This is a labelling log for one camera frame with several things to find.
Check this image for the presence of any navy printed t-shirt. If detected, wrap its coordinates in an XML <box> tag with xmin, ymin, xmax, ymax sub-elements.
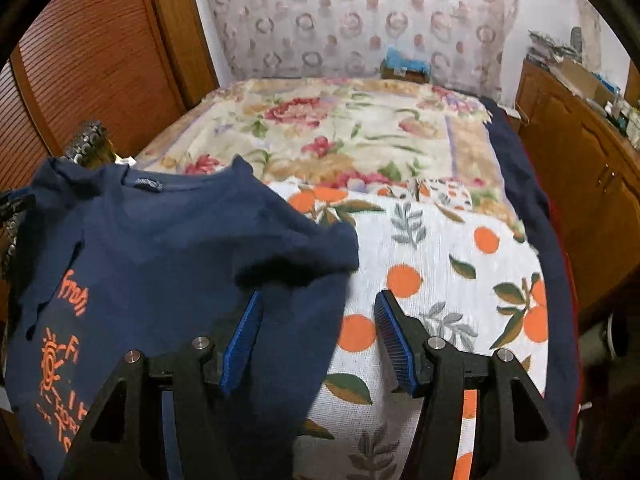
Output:
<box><xmin>6</xmin><ymin>158</ymin><xmax>359</xmax><ymax>479</ymax></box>

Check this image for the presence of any navy blanket at bedside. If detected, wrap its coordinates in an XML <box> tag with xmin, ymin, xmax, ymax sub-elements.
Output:
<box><xmin>480</xmin><ymin>96</ymin><xmax>582</xmax><ymax>448</ymax></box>

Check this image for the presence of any white orange-print bed sheet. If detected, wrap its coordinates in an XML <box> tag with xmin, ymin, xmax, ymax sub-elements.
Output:
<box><xmin>276</xmin><ymin>182</ymin><xmax>548</xmax><ymax>479</ymax></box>

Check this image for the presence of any wooden sideboard cabinet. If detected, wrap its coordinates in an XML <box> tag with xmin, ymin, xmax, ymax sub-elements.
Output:
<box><xmin>515</xmin><ymin>61</ymin><xmax>639</xmax><ymax>309</ymax></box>

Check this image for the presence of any floral beige bed quilt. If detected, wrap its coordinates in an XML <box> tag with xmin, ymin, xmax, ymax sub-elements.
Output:
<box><xmin>136</xmin><ymin>78</ymin><xmax>525</xmax><ymax>238</ymax></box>

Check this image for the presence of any open cardboard box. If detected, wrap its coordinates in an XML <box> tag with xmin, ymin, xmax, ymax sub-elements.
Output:
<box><xmin>560</xmin><ymin>58</ymin><xmax>615</xmax><ymax>107</ymax></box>

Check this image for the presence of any box with blue cloth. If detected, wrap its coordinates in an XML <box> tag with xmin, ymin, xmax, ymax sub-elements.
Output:
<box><xmin>380</xmin><ymin>47</ymin><xmax>431</xmax><ymax>84</ymax></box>

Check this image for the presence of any stack of papers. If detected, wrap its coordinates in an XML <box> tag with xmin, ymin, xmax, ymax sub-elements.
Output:
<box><xmin>527</xmin><ymin>30</ymin><xmax>582</xmax><ymax>65</ymax></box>

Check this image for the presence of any wooden louvered wardrobe door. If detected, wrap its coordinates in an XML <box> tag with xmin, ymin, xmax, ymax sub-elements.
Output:
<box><xmin>1</xmin><ymin>0</ymin><xmax>218</xmax><ymax>188</ymax></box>

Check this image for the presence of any beige side curtain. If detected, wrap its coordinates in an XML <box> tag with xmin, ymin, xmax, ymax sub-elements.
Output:
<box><xmin>575</xmin><ymin>0</ymin><xmax>602</xmax><ymax>72</ymax></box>

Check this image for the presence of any pink ring-patterned curtain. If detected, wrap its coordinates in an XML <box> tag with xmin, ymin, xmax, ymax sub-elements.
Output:
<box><xmin>208</xmin><ymin>0</ymin><xmax>520</xmax><ymax>99</ymax></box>

